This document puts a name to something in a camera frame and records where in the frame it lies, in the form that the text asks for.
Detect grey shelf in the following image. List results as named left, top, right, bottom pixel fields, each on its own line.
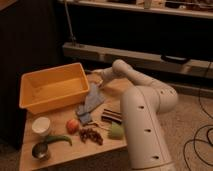
left=62, top=42, right=213, bottom=79
left=58, top=0, right=213, bottom=19

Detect grey lower shelf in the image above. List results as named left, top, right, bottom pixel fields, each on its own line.
left=62, top=42, right=213, bottom=79

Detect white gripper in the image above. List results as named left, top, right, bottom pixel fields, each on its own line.
left=87, top=68, right=115, bottom=89

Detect upper grey shelf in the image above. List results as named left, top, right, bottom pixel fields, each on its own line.
left=58, top=0, right=213, bottom=19

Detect dark grape bunch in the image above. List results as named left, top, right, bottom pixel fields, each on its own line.
left=79, top=128, right=103, bottom=145

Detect metal vertical pole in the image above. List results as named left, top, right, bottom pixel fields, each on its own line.
left=64, top=0, right=76, bottom=45

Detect wooden table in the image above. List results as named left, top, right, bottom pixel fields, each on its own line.
left=19, top=79, right=131, bottom=171

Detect green chili pepper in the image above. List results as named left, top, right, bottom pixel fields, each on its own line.
left=44, top=135, right=72, bottom=146

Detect green pear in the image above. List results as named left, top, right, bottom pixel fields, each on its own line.
left=108, top=122, right=124, bottom=140

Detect striped dark sponge block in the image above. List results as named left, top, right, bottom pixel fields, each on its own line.
left=101, top=109, right=122, bottom=124

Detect black floor cable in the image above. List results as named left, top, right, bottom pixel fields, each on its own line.
left=183, top=61, right=213, bottom=168

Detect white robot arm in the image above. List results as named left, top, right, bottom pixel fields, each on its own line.
left=92, top=59, right=178, bottom=171

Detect black object on shelf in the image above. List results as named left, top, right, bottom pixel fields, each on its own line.
left=161, top=55, right=191, bottom=65

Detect orange peach fruit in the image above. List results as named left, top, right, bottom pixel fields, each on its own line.
left=66, top=119, right=79, bottom=134

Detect yellow plastic tray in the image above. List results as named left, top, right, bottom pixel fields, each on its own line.
left=19, top=63, right=89, bottom=114

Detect white round cup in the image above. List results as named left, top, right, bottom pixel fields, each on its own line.
left=31, top=117, right=51, bottom=137

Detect blue grey cloth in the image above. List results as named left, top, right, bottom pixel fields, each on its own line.
left=76, top=83, right=105, bottom=125

